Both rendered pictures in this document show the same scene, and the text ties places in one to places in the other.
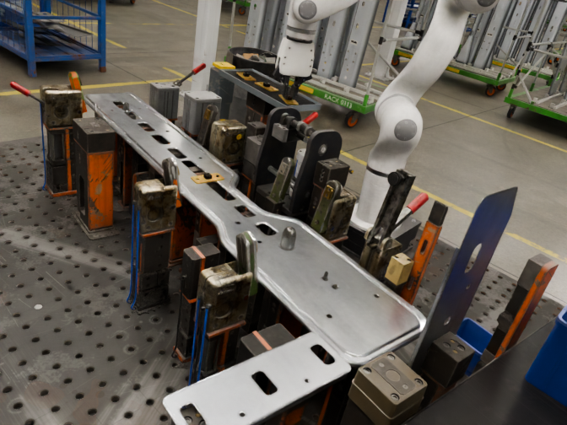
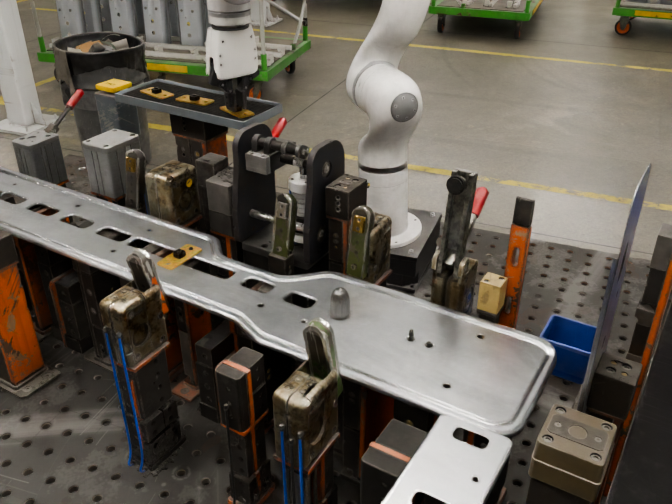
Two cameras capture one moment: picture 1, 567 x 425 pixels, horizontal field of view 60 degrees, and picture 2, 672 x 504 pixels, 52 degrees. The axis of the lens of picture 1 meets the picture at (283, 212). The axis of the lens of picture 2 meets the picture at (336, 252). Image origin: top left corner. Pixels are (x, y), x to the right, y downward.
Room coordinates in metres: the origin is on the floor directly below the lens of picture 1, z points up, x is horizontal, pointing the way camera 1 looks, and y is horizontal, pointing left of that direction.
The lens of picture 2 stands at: (0.04, 0.22, 1.65)
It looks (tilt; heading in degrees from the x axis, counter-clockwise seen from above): 30 degrees down; 345
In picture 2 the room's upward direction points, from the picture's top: straight up
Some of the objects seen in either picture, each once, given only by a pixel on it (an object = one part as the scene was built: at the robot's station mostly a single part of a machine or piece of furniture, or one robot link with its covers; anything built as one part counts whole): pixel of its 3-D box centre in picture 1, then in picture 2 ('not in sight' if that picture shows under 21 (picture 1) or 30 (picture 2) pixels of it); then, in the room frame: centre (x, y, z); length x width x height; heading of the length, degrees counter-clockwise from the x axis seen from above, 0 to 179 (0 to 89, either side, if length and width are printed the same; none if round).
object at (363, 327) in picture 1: (201, 177); (169, 258); (1.17, 0.23, 1.00); 1.38 x 0.22 x 0.02; 43
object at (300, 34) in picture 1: (301, 33); (230, 16); (1.46, 0.05, 1.36); 0.09 x 0.08 x 0.03; 115
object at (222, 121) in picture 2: (267, 88); (197, 102); (1.56, 0.13, 1.16); 0.37 x 0.14 x 0.02; 43
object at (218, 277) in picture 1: (215, 341); (306, 473); (0.72, 0.08, 0.87); 0.12 x 0.09 x 0.35; 133
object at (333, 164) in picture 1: (316, 234); (345, 278); (1.14, -0.10, 0.91); 0.07 x 0.05 x 0.42; 133
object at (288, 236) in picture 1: (288, 239); (339, 305); (0.91, -0.02, 1.02); 0.03 x 0.03 x 0.07
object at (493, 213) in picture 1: (459, 288); (610, 301); (0.62, -0.28, 1.17); 0.12 x 0.01 x 0.34; 133
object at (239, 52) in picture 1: (251, 97); (109, 104); (4.11, 0.46, 0.36); 0.54 x 0.50 x 0.73; 142
